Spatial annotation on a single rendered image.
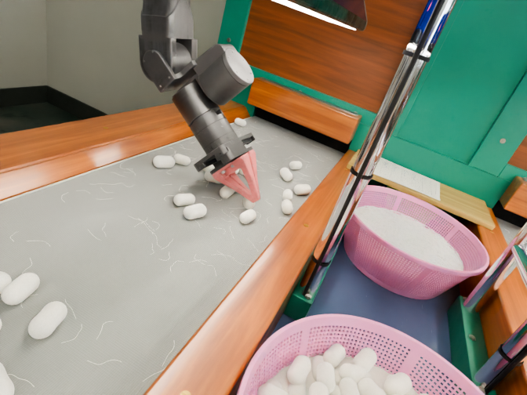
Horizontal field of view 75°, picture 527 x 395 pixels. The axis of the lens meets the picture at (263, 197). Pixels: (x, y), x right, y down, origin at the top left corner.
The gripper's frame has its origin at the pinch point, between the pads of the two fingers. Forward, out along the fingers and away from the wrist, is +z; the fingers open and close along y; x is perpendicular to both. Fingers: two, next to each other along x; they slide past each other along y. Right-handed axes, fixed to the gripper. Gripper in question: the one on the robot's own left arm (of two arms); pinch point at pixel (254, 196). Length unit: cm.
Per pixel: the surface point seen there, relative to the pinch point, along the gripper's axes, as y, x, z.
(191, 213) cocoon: -10.1, 4.0, -3.1
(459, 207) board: 34.3, -22.1, 27.2
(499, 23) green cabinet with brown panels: 48, -45, -2
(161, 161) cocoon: -1.1, 11.4, -13.1
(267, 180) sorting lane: 12.9, 3.6, -0.4
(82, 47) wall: 129, 132, -127
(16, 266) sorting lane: -29.5, 9.8, -8.1
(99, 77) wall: 129, 134, -107
